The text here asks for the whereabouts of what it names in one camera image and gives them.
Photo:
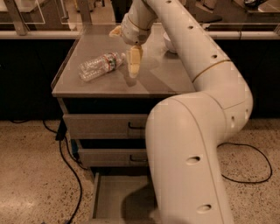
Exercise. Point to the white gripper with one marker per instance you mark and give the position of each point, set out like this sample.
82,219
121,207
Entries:
131,34

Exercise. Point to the clear plastic water bottle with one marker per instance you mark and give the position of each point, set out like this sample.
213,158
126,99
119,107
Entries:
95,68

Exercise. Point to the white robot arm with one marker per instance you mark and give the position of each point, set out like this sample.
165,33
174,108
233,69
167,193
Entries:
183,132

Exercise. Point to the grey drawer cabinet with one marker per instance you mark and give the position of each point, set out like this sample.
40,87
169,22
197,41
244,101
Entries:
161,75

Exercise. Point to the top grey drawer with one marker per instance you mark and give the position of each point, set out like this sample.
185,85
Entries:
105,126

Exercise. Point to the middle grey drawer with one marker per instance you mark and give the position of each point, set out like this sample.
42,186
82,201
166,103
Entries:
113,157

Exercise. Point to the white ceramic bowl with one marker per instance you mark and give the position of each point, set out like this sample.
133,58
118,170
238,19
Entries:
168,43

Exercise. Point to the black power adapter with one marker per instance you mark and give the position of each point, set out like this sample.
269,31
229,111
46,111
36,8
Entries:
62,130

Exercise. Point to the white horizontal rail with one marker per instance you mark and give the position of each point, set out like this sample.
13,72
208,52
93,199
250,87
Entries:
224,35

